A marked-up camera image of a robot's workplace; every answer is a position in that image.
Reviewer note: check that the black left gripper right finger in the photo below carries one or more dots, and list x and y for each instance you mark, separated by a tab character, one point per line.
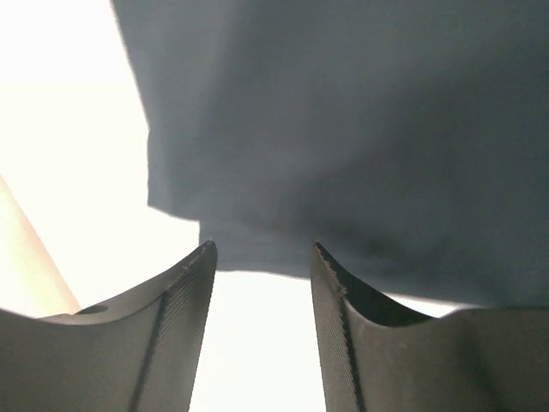
379	355

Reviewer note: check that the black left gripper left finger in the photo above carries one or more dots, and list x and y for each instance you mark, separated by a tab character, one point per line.
137	351

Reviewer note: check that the dark navy shorts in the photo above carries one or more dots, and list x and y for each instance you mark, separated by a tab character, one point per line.
410	138

